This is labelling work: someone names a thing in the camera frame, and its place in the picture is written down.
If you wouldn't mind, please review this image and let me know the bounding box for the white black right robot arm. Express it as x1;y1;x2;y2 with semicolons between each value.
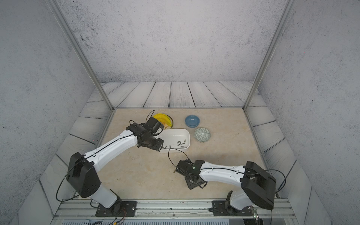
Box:
175;159;277;210

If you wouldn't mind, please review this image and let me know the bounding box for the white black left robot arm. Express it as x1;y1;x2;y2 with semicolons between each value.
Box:
65;122;164;209

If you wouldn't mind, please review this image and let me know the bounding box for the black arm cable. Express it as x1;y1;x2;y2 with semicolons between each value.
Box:
128;109;164;136
264;168;287;225

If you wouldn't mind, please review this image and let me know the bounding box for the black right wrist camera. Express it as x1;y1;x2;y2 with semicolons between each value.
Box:
174;159;193;177

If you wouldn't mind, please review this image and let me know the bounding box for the white plastic storage box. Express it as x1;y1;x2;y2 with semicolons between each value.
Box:
157;129;191;153

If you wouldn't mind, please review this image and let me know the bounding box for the blue ceramic bowl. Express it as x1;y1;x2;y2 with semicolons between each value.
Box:
185;115;200;128

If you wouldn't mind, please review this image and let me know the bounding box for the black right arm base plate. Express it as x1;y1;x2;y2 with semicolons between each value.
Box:
209;200;253;217

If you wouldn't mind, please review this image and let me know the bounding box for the aluminium frame post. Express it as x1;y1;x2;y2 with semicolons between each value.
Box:
243;0;296;112
46;0;114;112

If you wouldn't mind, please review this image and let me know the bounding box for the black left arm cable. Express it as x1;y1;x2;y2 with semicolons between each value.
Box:
128;109;164;136

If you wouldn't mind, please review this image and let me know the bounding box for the aluminium front rail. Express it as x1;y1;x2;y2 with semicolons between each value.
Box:
51;199;298;225

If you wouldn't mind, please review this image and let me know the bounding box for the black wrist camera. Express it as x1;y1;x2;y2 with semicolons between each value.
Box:
174;159;193;177
145;117;164;136

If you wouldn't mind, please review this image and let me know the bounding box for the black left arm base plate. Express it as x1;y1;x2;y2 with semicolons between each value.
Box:
95;200;137;218

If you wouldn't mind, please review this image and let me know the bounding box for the aluminium frame post left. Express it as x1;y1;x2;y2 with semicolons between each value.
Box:
46;0;114;112

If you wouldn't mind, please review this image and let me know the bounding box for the aluminium frame post right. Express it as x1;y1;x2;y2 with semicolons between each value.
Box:
243;0;296;112

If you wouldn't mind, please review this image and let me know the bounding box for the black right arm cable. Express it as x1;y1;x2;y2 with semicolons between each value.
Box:
264;168;287;225

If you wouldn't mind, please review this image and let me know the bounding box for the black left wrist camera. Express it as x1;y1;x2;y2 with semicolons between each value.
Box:
145;117;164;136

